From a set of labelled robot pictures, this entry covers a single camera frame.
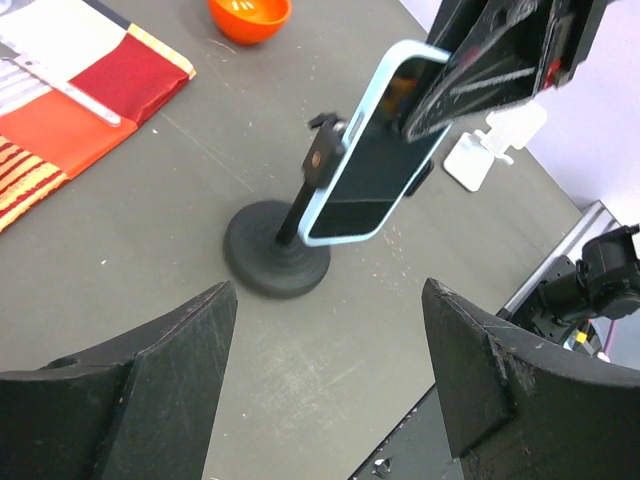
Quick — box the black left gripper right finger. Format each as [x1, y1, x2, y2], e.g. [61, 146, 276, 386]
[422, 279, 639, 479]

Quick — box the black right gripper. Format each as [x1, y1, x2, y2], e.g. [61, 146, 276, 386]
[400, 1, 610, 142]

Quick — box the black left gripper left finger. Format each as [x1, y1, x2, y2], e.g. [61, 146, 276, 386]
[1, 282, 237, 479]

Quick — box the white plastic phone stand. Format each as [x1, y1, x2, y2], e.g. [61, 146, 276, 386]
[443, 101, 548, 192]

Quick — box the light blue smartphone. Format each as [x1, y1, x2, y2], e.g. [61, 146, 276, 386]
[298, 40, 451, 247]

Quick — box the black round-base phone stand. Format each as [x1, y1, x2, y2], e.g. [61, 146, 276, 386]
[222, 112, 434, 300]

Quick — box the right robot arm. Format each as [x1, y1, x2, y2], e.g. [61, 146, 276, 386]
[399, 1, 639, 345]

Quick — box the orange plastic bowl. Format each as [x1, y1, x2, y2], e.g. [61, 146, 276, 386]
[207, 0, 292, 46]

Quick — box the patterned orange placemat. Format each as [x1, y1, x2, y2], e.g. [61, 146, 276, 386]
[1, 1, 196, 228]

